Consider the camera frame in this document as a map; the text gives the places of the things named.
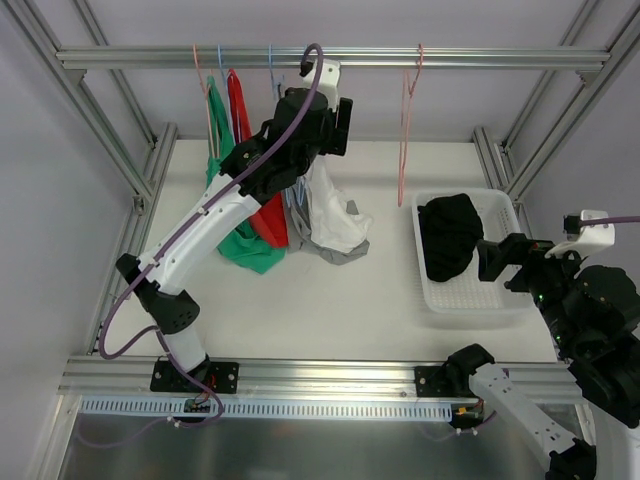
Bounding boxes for white tank top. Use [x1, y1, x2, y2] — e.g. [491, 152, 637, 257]
[305, 157, 374, 254]

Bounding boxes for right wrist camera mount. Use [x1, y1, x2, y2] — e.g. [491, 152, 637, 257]
[545, 210, 616, 259]

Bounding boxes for pink hanger with green top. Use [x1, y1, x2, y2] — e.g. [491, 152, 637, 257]
[192, 43, 219, 187]

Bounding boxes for white perforated cable duct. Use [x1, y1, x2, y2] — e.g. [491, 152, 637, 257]
[79, 396, 453, 422]

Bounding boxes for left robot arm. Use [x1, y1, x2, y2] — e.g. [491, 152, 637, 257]
[116, 88, 353, 391]

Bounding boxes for red tank top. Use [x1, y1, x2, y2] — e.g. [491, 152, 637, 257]
[225, 68, 290, 248]

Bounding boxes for grey tank top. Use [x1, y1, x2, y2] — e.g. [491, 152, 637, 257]
[285, 174, 373, 265]

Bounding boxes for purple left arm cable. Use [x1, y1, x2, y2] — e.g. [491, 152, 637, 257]
[98, 42, 322, 429]

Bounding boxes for blue hanger with red top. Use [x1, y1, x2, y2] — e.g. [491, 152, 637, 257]
[217, 45, 252, 144]

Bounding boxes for white plastic basket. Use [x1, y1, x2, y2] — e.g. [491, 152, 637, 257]
[411, 188, 533, 315]

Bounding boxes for blue hanger of grey top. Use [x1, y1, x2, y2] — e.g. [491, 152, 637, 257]
[267, 44, 306, 207]

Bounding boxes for aluminium frame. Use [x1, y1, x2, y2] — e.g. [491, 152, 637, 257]
[1, 1, 639, 479]

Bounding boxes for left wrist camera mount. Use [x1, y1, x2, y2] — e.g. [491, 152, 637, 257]
[317, 60, 341, 112]

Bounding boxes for pink wire hanger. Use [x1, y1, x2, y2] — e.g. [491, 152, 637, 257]
[396, 43, 424, 207]

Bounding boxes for blue hanger of white top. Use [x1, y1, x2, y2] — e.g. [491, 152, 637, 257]
[295, 47, 314, 205]

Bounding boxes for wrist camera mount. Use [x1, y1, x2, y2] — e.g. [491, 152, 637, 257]
[545, 210, 616, 259]
[317, 60, 341, 112]

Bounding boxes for black tank top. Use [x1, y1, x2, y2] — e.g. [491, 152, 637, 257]
[417, 193, 484, 283]

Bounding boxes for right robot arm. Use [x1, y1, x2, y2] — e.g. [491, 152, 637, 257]
[414, 234, 639, 479]

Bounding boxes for green tank top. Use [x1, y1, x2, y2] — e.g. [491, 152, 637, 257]
[204, 74, 287, 275]

